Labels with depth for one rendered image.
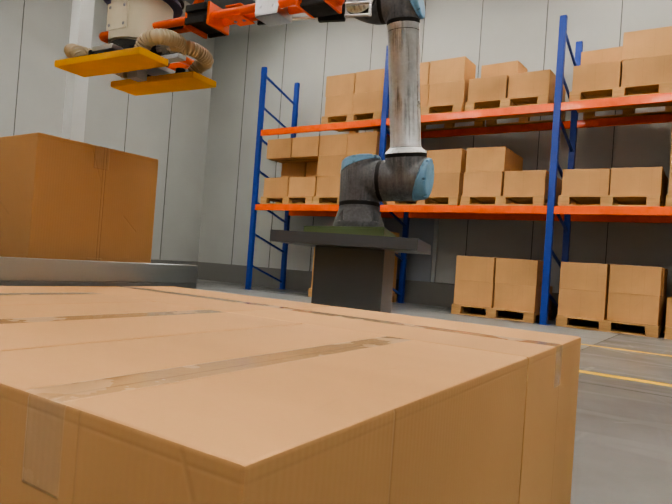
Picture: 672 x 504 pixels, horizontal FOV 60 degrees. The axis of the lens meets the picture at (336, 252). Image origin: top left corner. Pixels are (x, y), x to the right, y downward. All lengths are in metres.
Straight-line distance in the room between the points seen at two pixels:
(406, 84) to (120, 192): 1.01
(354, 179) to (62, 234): 0.97
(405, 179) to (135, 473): 1.72
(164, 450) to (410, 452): 0.23
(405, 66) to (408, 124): 0.20
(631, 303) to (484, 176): 2.61
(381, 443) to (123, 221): 1.52
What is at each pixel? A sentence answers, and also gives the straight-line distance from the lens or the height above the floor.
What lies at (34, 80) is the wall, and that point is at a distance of 11.95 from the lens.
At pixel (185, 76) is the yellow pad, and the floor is 1.15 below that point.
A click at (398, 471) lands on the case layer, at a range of 0.52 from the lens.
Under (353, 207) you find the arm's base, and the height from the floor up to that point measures 0.85.
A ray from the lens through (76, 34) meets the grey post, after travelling 5.30.
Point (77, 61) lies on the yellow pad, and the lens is 1.78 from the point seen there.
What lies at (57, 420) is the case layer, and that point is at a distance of 0.48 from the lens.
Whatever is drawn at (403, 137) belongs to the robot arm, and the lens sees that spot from 2.07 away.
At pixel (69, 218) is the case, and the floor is 0.73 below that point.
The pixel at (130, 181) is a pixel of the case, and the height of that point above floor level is 0.86.
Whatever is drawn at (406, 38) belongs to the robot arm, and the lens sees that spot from 2.12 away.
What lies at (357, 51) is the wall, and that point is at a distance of 12.03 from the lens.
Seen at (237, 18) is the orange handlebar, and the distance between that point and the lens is 1.60.
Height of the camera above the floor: 0.66
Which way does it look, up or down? 1 degrees up
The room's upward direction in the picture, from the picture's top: 4 degrees clockwise
